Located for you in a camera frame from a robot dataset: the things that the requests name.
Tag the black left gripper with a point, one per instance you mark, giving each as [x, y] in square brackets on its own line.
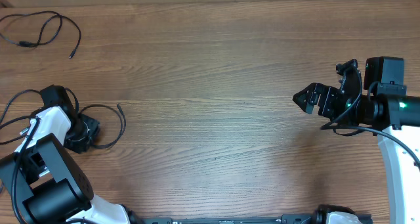
[83, 146]

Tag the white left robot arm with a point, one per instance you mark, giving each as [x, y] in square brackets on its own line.
[44, 182]

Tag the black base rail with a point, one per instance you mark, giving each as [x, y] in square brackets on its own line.
[323, 214]

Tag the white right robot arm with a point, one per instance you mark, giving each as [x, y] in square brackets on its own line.
[377, 102]

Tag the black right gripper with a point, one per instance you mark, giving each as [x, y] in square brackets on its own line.
[328, 94]

